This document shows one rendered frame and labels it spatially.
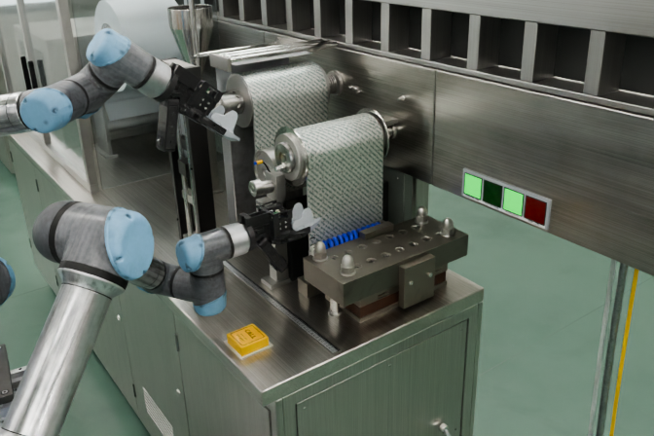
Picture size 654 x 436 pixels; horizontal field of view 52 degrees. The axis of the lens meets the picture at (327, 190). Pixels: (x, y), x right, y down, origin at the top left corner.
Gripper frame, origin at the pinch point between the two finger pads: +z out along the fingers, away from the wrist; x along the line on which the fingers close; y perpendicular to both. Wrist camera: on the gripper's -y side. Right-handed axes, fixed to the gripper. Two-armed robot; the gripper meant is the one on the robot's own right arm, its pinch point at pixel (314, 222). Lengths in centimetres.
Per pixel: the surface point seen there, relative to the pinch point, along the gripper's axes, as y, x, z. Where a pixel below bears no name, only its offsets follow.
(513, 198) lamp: 10.4, -36.0, 29.2
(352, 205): 1.2, -0.3, 11.6
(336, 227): -3.2, -0.3, 6.2
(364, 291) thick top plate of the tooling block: -10.1, -20.0, -0.5
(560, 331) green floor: -109, 25, 150
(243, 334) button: -16.6, -9.2, -26.5
